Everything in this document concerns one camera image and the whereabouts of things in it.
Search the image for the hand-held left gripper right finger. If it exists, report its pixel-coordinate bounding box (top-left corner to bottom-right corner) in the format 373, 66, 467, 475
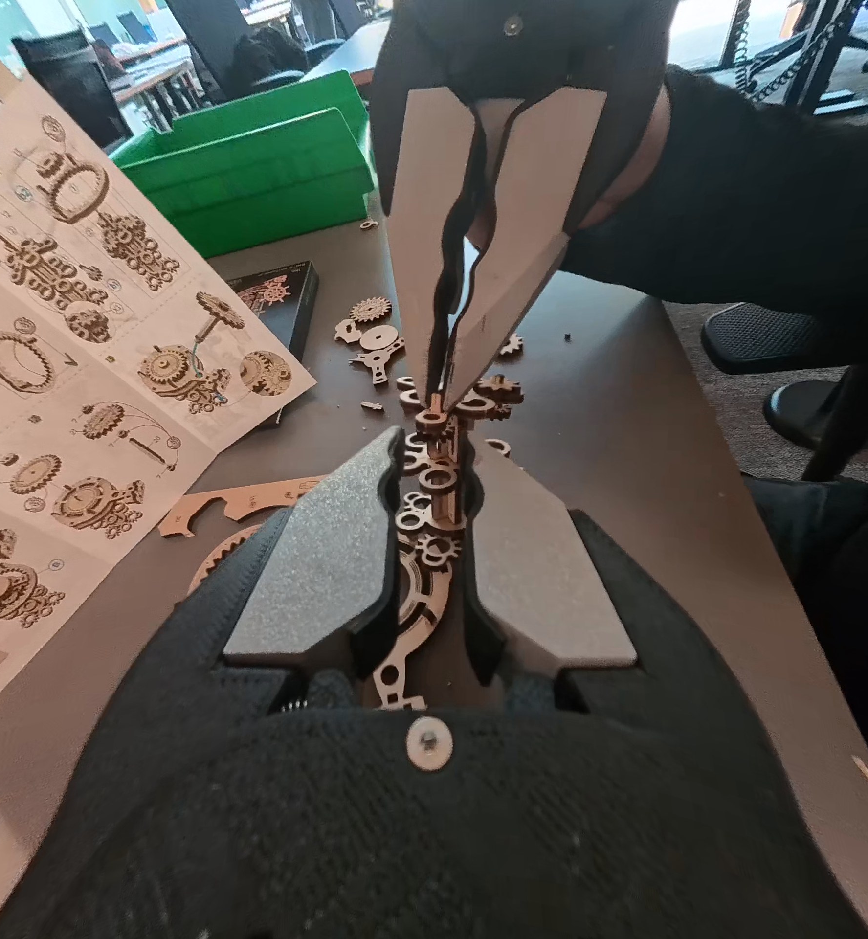
463, 439, 640, 689

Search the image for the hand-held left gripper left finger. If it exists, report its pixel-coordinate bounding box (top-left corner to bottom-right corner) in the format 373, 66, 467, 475
221, 425, 405, 682

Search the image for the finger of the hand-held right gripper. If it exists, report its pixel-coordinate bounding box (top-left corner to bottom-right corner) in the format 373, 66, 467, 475
388, 84, 482, 404
445, 83, 611, 406

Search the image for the wooden axle with gear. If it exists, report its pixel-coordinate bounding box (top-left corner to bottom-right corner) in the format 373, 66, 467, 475
415, 395, 473, 529

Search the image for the wooden ringed model assembly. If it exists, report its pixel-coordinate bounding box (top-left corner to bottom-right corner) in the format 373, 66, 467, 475
396, 370, 526, 537

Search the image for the person's right forearm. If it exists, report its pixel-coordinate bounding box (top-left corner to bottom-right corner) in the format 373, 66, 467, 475
562, 66, 868, 346

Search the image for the black model kit box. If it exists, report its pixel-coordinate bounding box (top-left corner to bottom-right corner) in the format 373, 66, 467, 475
224, 260, 322, 435

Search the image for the person's right hand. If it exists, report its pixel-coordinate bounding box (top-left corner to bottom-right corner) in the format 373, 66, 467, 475
575, 88, 674, 236

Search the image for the wooden sheet corner offcut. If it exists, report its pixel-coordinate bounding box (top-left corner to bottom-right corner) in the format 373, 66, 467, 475
158, 477, 325, 540

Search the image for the green plastic bin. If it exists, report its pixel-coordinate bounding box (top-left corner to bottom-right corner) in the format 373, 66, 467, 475
111, 106, 378, 259
195, 69, 372, 148

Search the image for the three-armed wooden piece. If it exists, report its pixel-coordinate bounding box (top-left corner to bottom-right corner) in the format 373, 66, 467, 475
349, 348, 407, 388

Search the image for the grey office desk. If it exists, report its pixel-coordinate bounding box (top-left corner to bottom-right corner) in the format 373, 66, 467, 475
308, 21, 392, 83

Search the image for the printed assembly instruction sheet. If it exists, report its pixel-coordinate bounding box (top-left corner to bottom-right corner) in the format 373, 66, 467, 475
0, 22, 317, 731

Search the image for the black office chair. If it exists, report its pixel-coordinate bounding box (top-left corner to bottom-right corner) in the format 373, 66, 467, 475
701, 301, 868, 481

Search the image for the black background chair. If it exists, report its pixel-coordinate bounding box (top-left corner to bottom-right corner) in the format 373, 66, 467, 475
12, 29, 134, 151
166, 0, 310, 104

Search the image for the wooden inner-toothed ring gear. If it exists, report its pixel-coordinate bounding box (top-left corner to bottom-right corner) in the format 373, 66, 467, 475
186, 522, 269, 595

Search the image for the coiled black cable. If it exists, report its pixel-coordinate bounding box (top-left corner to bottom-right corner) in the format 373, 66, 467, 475
734, 0, 849, 100

